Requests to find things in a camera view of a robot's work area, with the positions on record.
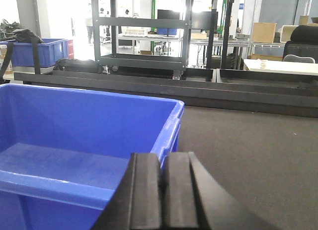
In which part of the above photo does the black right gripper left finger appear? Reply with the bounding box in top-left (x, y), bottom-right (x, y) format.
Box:
top-left (91, 153), bottom-right (162, 230)

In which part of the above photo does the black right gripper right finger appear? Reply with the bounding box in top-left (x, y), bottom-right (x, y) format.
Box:
top-left (162, 152), bottom-right (276, 230)

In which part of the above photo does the large blue plastic bin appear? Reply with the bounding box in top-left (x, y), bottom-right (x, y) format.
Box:
top-left (0, 84), bottom-right (184, 230)

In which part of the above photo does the dark conveyor belt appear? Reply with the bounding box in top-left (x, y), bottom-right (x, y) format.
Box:
top-left (178, 106), bottom-right (318, 230)

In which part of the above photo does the blue background bin with bag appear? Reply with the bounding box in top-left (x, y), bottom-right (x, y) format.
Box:
top-left (0, 38), bottom-right (69, 68)

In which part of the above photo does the black metal wheeled cart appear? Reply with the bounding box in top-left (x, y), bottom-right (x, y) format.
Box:
top-left (90, 0), bottom-right (193, 80)

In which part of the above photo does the white table top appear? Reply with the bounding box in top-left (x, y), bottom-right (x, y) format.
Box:
top-left (244, 59), bottom-right (318, 76)

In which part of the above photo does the cardboard box on shelf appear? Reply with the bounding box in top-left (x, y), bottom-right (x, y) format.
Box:
top-left (252, 22), bottom-right (276, 43)

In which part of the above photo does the black office chair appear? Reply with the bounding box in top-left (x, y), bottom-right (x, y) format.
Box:
top-left (283, 25), bottom-right (318, 64)

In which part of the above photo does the black conveyor side frame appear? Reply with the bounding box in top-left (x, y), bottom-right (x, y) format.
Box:
top-left (14, 71), bottom-right (318, 118)

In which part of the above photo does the black backpack on conveyor frame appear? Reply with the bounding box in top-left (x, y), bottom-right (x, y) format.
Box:
top-left (53, 59), bottom-right (103, 74)

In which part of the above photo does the black bag with straps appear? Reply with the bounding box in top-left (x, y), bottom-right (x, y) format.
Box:
top-left (0, 29), bottom-right (43, 84)

